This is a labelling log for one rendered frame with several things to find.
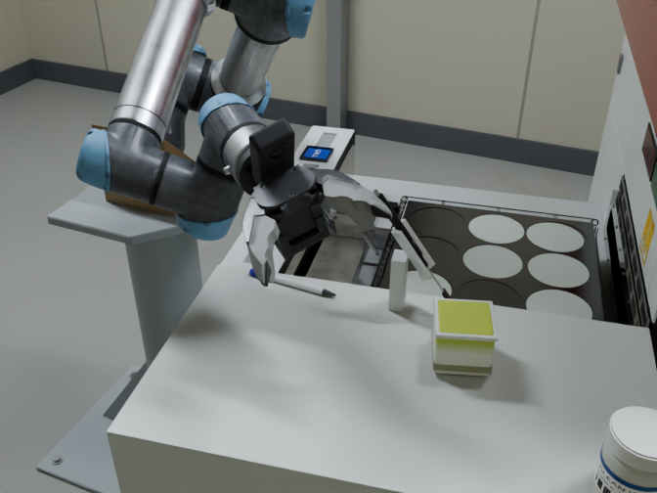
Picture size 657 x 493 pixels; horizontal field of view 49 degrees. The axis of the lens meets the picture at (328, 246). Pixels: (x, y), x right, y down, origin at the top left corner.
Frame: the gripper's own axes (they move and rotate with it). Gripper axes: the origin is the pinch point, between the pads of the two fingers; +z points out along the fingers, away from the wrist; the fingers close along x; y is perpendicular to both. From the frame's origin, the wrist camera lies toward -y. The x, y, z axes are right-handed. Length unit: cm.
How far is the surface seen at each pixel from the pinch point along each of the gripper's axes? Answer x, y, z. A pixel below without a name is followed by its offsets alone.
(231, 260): 8.1, 24.6, -32.8
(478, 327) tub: -13.4, 20.7, 3.5
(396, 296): -9.0, 25.0, -10.5
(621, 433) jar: -15.5, 16.7, 25.1
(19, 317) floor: 77, 114, -160
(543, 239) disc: -42, 46, -23
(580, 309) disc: -35, 43, -5
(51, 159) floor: 54, 132, -283
